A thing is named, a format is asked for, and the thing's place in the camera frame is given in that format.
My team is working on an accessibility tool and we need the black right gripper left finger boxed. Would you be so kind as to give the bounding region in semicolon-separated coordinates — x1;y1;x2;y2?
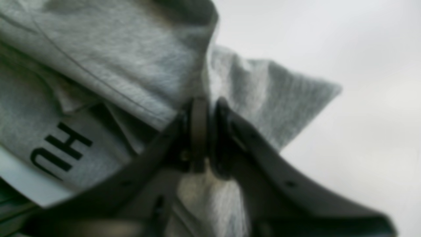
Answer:
21;97;209;237

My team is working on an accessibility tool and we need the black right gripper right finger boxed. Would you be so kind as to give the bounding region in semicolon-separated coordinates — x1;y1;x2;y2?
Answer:
211;97;397;237

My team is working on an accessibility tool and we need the grey T-shirt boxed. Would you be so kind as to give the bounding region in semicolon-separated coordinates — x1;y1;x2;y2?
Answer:
0;0;343;237

